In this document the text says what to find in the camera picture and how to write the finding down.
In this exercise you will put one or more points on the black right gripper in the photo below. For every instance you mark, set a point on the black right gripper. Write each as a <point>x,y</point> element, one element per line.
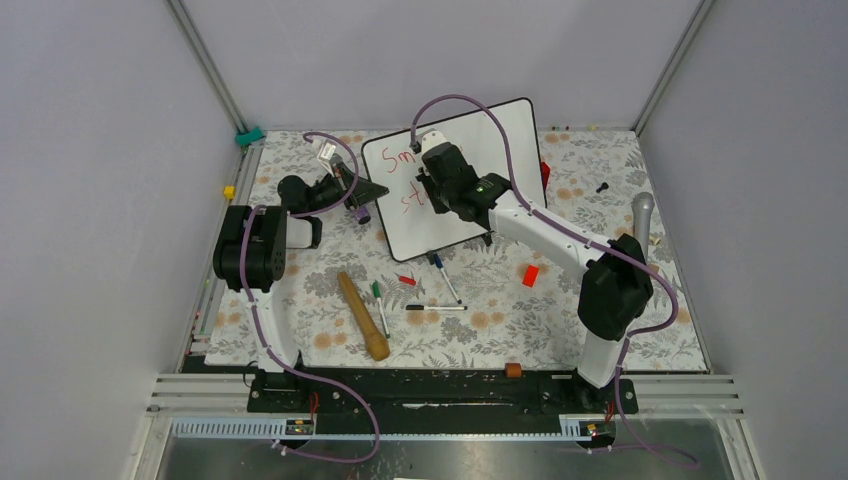
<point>428,181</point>

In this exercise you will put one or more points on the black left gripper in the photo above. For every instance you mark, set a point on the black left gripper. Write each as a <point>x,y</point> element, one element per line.
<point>364,191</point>

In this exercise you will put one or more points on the white whiteboard black frame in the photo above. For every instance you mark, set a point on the white whiteboard black frame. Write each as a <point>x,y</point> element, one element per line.
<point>411,226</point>

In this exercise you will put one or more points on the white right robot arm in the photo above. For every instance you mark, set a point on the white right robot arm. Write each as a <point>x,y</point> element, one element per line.
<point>614,289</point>

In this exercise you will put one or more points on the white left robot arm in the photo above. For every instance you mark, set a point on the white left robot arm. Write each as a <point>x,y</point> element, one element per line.
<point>250,251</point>

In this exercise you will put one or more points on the red object behind whiteboard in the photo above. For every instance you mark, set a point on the red object behind whiteboard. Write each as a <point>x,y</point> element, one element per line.
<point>546,173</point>

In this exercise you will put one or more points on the purple glitter microphone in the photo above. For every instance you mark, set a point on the purple glitter microphone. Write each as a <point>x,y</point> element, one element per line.
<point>362,215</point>

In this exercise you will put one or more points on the blue cap marker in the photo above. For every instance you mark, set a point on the blue cap marker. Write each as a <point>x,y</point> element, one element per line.
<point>440,266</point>

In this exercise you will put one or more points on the green cap marker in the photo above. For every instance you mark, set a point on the green cap marker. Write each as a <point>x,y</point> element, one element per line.
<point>381,308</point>

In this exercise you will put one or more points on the red block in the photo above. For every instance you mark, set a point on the red block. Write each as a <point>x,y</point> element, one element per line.
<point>530,276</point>

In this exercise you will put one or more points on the black cap marker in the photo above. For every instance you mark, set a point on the black cap marker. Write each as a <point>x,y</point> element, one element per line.
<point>415,307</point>

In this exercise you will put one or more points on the teal block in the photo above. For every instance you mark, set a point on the teal block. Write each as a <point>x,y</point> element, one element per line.
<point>244,140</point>

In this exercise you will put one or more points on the wooden microphone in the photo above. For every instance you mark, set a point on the wooden microphone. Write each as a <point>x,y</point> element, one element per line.
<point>376,344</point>

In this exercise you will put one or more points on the silver grey microphone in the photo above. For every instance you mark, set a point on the silver grey microphone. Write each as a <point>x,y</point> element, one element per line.
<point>643,205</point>

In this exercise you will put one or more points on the orange brown cylinder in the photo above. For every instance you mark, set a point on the orange brown cylinder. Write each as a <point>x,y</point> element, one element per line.
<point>513,370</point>

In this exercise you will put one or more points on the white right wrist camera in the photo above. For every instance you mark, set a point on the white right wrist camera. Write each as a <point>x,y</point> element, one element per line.
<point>428,140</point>

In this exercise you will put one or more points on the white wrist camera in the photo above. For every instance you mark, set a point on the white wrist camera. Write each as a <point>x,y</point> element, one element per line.
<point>428,140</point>
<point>325,154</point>

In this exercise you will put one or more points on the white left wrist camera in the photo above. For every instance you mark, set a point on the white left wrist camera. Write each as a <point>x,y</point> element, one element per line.
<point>325,154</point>

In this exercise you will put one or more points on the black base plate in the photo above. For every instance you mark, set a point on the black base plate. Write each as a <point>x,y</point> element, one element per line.
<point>423,402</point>

